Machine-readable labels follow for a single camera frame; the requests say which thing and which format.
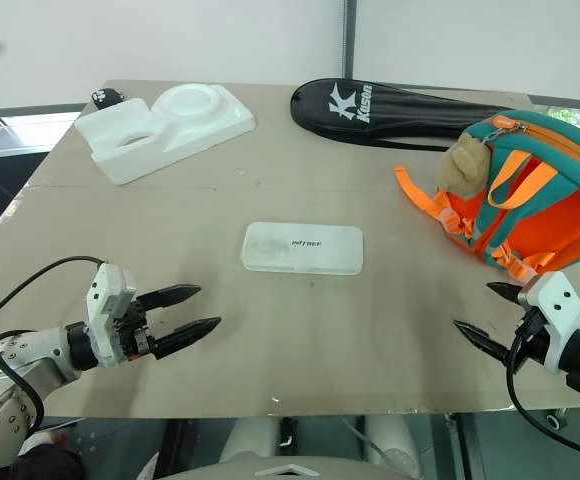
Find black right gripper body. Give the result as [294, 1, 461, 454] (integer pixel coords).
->
[506, 289, 552, 374]

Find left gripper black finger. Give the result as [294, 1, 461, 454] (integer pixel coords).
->
[136, 283, 202, 311]
[151, 315, 222, 362]

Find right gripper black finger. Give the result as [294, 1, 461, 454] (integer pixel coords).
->
[452, 319, 513, 365]
[486, 281, 527, 302]

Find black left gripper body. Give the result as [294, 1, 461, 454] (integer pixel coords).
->
[113, 295, 159, 363]

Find teal and orange backpack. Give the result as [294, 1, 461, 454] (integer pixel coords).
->
[393, 110, 580, 282]

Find white plastic box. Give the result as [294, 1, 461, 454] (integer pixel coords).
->
[240, 220, 365, 276]

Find grey caster wheel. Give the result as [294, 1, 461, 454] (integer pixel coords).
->
[543, 408, 570, 432]

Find beige plush bear charm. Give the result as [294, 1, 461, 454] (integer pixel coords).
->
[436, 131, 492, 194]

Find white rounded robot leg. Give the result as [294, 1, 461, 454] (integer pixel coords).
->
[363, 414, 424, 477]

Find white foam packaging tray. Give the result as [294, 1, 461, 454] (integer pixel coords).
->
[73, 82, 257, 188]

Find black Kason racket cover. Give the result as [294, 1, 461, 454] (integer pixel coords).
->
[289, 77, 537, 152]

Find small black paw-print item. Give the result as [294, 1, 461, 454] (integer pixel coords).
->
[89, 87, 124, 108]

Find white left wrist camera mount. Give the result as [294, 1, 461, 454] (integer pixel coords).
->
[85, 262, 138, 369]

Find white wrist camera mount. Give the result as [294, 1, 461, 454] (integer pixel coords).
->
[516, 270, 580, 376]
[85, 262, 138, 369]

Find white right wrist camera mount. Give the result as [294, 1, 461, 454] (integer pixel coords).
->
[516, 270, 580, 376]

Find thin white cable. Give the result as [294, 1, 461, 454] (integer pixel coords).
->
[338, 416, 387, 462]

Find dark vertical window post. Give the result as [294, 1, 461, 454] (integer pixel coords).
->
[341, 0, 358, 82]

